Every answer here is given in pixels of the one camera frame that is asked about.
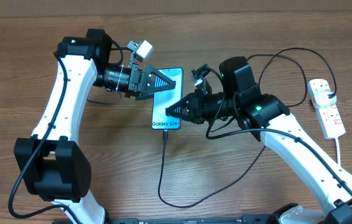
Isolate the blue Galaxy smartphone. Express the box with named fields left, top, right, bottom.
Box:
left=151, top=67, right=183, bottom=130

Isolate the black USB charging cable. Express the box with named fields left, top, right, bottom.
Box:
left=157, top=47, right=338, bottom=208

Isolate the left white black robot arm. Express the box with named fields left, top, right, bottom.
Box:
left=14, top=29, right=176, bottom=223

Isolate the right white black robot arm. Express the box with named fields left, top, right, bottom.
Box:
left=165, top=56, right=352, bottom=223

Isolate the white USB charger plug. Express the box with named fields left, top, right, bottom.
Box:
left=312, top=91, right=337, bottom=108

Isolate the white power strip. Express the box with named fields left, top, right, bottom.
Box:
left=307, top=79, right=346, bottom=139

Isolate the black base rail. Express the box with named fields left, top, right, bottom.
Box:
left=51, top=213, right=276, bottom=224

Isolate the white power strip cord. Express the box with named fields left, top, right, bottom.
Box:
left=334, top=138, right=342, bottom=167

